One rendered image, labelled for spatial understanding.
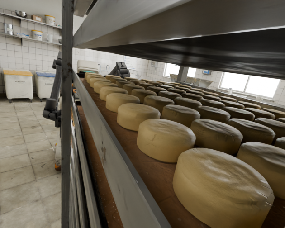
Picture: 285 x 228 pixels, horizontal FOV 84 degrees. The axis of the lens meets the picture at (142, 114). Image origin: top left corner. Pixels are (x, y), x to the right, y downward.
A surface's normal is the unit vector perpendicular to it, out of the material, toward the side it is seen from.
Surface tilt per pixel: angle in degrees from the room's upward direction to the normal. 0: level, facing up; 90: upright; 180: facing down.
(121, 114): 90
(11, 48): 90
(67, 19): 90
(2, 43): 90
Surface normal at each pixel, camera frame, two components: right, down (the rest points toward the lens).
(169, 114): -0.73, 0.10
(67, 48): 0.42, 0.33
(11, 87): 0.62, 0.36
